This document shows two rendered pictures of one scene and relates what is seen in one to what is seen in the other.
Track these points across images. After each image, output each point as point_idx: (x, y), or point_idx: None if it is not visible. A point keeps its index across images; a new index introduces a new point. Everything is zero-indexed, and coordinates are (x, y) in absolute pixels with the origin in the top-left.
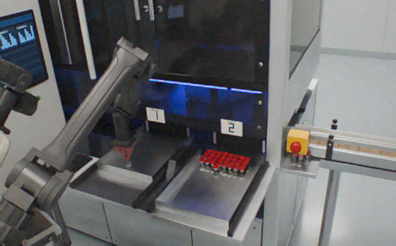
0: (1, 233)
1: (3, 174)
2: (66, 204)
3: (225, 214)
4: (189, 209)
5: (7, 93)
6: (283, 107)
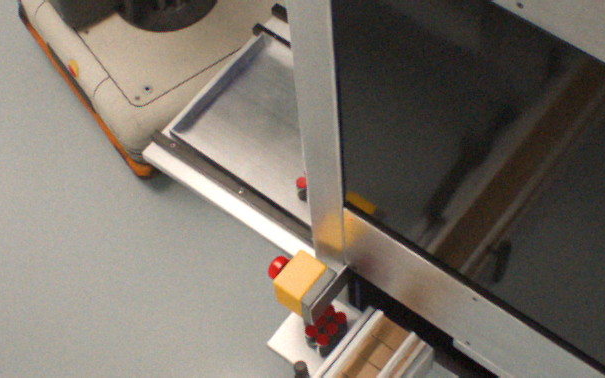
0: None
1: None
2: None
3: (209, 142)
4: (242, 92)
5: None
6: (309, 208)
